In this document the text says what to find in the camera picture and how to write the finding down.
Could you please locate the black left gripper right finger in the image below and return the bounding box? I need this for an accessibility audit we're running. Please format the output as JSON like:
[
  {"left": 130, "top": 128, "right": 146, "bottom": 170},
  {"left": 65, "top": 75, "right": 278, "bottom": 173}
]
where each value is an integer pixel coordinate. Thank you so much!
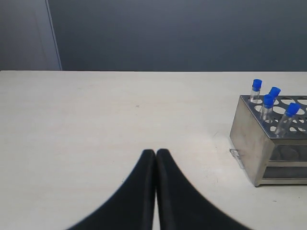
[{"left": 156, "top": 149, "right": 246, "bottom": 230}]

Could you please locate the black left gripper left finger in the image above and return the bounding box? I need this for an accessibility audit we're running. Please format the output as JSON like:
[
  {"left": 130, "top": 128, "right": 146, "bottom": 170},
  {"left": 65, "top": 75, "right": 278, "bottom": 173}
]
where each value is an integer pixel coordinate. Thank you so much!
[{"left": 70, "top": 149, "right": 156, "bottom": 230}]

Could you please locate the blue-capped tube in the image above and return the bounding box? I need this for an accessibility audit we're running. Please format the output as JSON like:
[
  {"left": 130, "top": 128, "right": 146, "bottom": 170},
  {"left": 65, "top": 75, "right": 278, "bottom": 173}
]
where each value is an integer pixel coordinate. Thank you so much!
[
  {"left": 274, "top": 103, "right": 300, "bottom": 137},
  {"left": 261, "top": 94, "right": 274, "bottom": 123},
  {"left": 249, "top": 79, "right": 262, "bottom": 104},
  {"left": 269, "top": 86, "right": 281, "bottom": 100}
]

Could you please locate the stainless steel test tube rack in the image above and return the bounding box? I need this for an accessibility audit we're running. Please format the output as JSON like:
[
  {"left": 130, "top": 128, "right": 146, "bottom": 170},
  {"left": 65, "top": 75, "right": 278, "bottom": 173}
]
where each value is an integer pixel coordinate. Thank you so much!
[{"left": 230, "top": 95, "right": 307, "bottom": 187}]

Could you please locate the clear tape piece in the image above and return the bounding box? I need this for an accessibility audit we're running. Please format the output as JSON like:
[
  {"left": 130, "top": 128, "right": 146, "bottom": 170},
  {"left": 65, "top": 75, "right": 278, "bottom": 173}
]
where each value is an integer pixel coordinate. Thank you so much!
[{"left": 229, "top": 149, "right": 244, "bottom": 169}]

